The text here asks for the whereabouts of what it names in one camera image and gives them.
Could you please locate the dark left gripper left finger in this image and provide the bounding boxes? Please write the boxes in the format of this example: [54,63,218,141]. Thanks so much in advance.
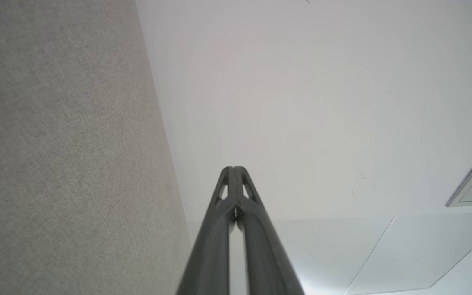
[177,166,236,295]

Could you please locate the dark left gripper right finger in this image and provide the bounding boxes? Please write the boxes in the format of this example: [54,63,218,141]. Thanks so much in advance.
[234,166,305,295]

